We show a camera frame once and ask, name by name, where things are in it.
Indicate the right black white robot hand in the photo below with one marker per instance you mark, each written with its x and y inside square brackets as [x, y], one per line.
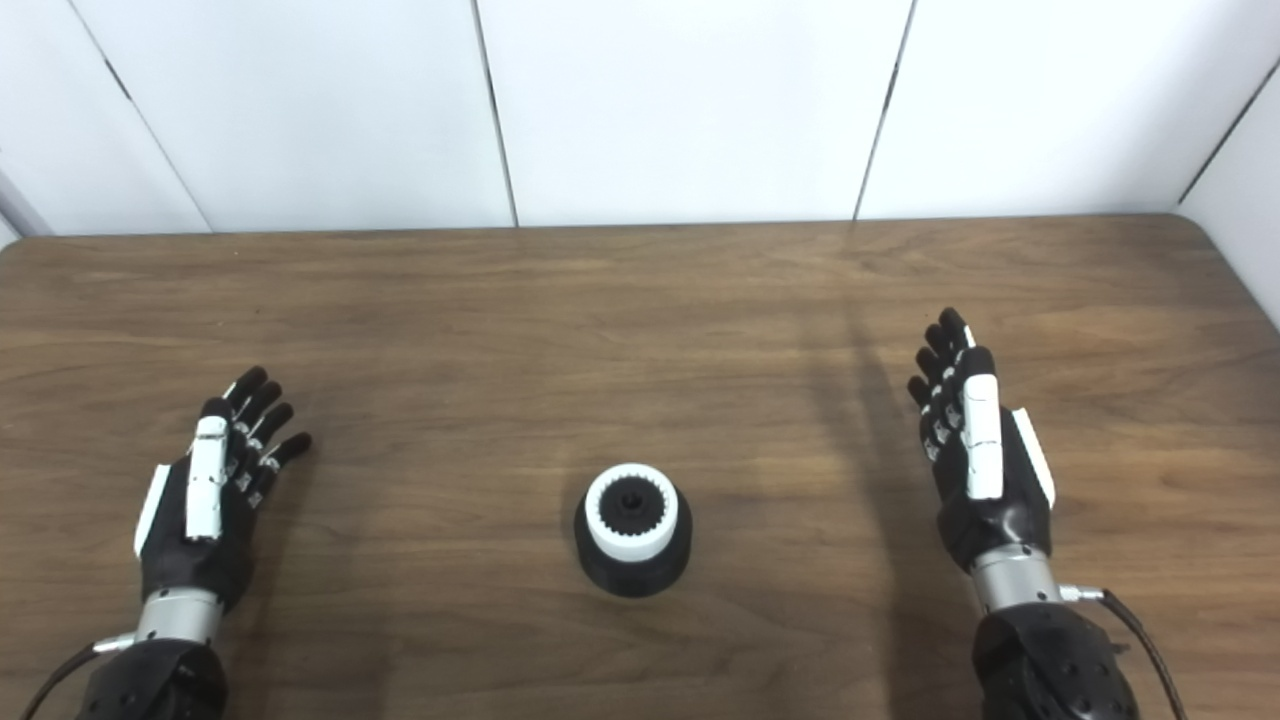
[995, 520]

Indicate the round black plastic part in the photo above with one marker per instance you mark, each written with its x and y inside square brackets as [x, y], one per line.
[635, 575]

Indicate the grey wall corner post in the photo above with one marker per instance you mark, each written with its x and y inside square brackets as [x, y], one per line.
[15, 212]

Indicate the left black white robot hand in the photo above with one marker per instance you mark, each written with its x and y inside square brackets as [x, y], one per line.
[200, 560]

